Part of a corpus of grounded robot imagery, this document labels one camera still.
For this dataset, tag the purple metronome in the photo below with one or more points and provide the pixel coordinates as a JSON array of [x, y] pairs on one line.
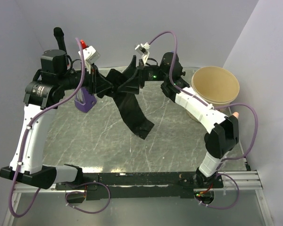
[[84, 101]]

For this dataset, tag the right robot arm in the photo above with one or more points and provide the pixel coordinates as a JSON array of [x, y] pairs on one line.
[[221, 130]]

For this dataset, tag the beige paper trash bin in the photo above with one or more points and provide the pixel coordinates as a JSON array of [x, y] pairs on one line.
[[216, 85]]

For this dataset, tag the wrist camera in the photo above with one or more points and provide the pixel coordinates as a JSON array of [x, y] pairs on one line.
[[143, 50], [90, 55]]

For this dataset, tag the black microphone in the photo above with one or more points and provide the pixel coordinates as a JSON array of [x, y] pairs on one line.
[[59, 38]]

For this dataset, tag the black trash bag roll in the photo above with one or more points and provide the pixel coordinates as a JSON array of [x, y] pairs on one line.
[[128, 106]]

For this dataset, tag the aluminium rail frame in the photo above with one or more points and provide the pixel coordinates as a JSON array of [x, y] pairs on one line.
[[244, 180]]

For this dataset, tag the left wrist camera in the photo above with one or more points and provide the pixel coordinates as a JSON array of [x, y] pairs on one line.
[[90, 55]]

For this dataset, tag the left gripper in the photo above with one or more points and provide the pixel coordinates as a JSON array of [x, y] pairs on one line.
[[95, 79]]

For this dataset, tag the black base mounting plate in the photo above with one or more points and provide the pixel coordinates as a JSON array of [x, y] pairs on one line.
[[143, 184]]

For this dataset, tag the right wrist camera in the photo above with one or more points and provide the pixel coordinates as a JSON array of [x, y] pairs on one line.
[[143, 50]]

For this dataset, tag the beige microphone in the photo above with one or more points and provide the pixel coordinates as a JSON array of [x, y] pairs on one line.
[[236, 114]]

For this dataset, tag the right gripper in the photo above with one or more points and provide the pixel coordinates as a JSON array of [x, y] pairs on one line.
[[132, 86]]

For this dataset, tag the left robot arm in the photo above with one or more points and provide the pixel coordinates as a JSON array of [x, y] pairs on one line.
[[42, 97]]

